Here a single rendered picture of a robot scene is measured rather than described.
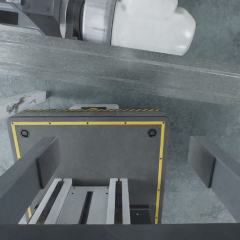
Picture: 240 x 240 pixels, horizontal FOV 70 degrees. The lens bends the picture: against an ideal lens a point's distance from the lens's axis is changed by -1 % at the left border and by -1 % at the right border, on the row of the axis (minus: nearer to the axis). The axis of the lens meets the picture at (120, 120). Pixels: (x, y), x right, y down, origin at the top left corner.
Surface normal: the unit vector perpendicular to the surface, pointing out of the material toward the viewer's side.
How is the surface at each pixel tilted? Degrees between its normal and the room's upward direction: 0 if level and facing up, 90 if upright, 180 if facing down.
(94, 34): 35
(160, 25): 4
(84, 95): 0
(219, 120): 0
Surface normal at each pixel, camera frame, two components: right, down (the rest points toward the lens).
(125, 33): -0.36, 0.48
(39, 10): 0.03, 0.09
